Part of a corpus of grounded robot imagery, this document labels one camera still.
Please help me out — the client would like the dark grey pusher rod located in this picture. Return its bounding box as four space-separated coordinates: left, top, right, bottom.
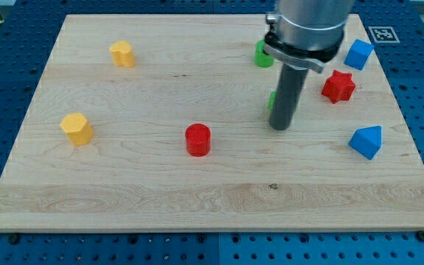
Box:
269 64 308 130

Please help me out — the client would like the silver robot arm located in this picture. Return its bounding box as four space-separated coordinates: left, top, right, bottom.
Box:
263 0 354 73

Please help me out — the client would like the green block behind rod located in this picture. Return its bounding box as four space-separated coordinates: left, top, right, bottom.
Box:
267 91 276 110

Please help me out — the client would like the red cylinder block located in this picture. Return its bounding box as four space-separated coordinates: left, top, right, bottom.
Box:
185 123 211 157

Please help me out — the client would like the blue cube block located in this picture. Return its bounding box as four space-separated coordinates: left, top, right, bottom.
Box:
344 39 374 71

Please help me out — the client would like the blue triangular prism block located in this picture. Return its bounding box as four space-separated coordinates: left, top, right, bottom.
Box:
348 125 382 160

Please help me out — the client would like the wooden board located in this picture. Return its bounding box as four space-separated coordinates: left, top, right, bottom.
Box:
0 15 424 233

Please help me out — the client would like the red star block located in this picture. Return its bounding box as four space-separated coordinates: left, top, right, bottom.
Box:
321 70 356 104

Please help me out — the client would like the white fiducial marker tag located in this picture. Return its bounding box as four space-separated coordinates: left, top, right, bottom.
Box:
369 26 400 43

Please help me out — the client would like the yellow hexagon block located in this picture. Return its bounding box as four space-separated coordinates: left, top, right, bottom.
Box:
60 113 94 146

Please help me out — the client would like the yellow heart block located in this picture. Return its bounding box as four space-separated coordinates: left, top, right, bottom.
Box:
109 40 135 68

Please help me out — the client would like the green cylinder block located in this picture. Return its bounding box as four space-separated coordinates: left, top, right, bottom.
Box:
254 40 275 68

